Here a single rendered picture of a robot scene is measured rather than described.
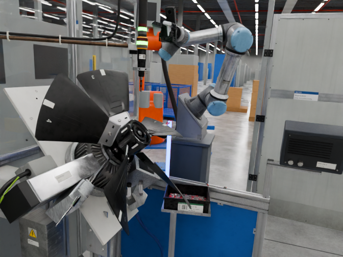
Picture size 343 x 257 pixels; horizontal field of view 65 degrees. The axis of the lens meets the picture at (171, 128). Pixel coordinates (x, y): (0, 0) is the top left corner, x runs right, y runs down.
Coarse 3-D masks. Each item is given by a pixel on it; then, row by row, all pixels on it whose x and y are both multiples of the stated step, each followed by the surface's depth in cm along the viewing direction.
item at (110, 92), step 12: (84, 72) 113; (96, 72) 115; (108, 72) 117; (120, 72) 120; (84, 84) 111; (96, 84) 112; (108, 84) 114; (120, 84) 116; (96, 96) 110; (108, 96) 111; (120, 96) 112; (108, 108) 109; (120, 108) 110
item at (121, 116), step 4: (124, 112) 110; (112, 116) 108; (116, 116) 109; (120, 116) 109; (124, 116) 109; (128, 116) 109; (112, 120) 108; (116, 120) 108; (124, 120) 108; (128, 120) 108; (120, 124) 107
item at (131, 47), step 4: (128, 44) 103; (132, 44) 103; (128, 48) 103; (132, 48) 104; (132, 52) 104; (136, 52) 104; (132, 56) 105; (136, 56) 105; (132, 60) 105; (136, 60) 105; (132, 64) 105; (136, 64) 105; (136, 68) 105; (140, 68) 104; (144, 68) 105; (148, 68) 106
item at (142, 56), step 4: (140, 52) 105; (144, 52) 105; (140, 56) 105; (144, 56) 105; (140, 60) 105; (144, 60) 106; (140, 64) 106; (144, 64) 106; (140, 72) 107; (140, 76) 107
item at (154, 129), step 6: (144, 120) 134; (150, 120) 135; (156, 120) 137; (150, 126) 127; (156, 126) 128; (162, 126) 131; (168, 126) 135; (150, 132) 116; (156, 132) 119; (162, 132) 123; (168, 132) 126; (174, 132) 130
